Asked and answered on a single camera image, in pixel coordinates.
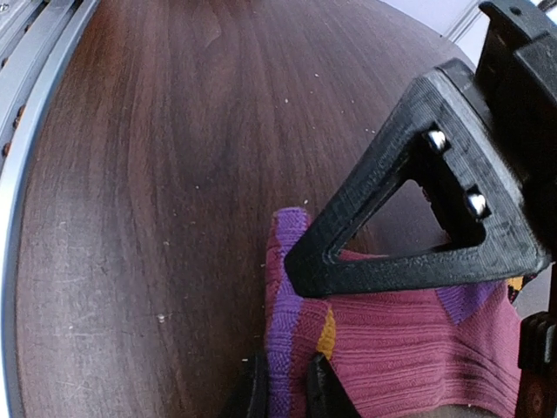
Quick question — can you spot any maroon purple orange sock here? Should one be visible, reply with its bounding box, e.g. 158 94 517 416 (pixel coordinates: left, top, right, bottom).
265 207 520 417

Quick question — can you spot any black argyle sock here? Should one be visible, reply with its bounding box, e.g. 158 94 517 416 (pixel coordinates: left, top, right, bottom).
507 274 537 303

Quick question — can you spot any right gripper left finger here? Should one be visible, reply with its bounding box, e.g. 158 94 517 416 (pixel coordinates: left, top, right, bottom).
218 351 269 418

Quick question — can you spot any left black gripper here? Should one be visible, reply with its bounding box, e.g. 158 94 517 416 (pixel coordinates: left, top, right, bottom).
476 1 556 250

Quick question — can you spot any front aluminium rail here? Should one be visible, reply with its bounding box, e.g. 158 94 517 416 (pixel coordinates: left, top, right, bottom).
1 1 98 417

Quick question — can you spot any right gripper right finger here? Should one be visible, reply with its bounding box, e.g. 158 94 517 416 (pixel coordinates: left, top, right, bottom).
305 353 361 418

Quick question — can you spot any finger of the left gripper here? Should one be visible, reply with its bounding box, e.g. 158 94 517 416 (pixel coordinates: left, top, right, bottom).
514 312 556 417
285 59 553 298

